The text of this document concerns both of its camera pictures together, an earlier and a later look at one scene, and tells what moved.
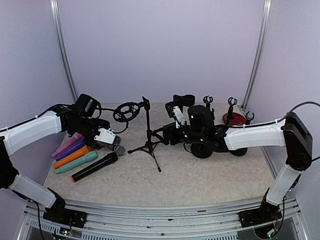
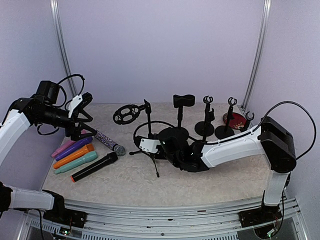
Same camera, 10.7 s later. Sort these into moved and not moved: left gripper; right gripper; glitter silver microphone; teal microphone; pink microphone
Moved: left gripper; right gripper
Not moved: pink microphone; glitter silver microphone; teal microphone
